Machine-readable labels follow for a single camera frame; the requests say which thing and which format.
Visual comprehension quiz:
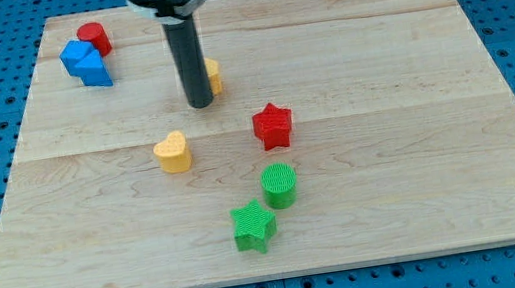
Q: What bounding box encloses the yellow heart block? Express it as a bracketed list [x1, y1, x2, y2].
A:
[153, 130, 193, 174]

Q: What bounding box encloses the blue triangle block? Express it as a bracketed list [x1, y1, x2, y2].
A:
[74, 50, 114, 87]

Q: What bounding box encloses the red star block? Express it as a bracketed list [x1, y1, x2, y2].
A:
[252, 103, 293, 151]

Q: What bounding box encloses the green cylinder block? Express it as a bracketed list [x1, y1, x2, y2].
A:
[260, 163, 297, 210]

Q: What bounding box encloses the green star block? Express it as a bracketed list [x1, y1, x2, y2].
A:
[230, 199, 278, 254]

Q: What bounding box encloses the yellow block behind rod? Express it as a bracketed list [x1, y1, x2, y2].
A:
[204, 57, 223, 95]

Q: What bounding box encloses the wooden board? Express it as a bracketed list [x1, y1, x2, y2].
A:
[0, 0, 515, 288]

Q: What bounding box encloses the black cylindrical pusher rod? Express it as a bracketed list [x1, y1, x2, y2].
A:
[163, 16, 214, 109]

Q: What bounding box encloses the red cylinder block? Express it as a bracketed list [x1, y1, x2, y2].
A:
[76, 22, 113, 57]

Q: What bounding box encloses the blue cube block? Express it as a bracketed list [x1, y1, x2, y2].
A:
[59, 40, 94, 77]

